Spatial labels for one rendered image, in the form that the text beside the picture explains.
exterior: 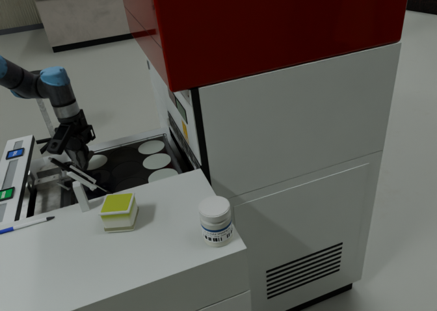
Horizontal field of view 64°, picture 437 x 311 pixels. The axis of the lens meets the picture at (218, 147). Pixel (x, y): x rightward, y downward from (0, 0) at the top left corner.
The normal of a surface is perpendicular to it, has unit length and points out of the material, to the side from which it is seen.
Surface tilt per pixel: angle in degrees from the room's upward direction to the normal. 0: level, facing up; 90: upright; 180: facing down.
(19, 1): 90
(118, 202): 0
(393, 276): 0
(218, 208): 0
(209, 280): 90
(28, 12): 90
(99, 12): 90
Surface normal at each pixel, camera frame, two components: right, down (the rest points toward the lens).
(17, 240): -0.10, -0.85
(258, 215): 0.34, 0.46
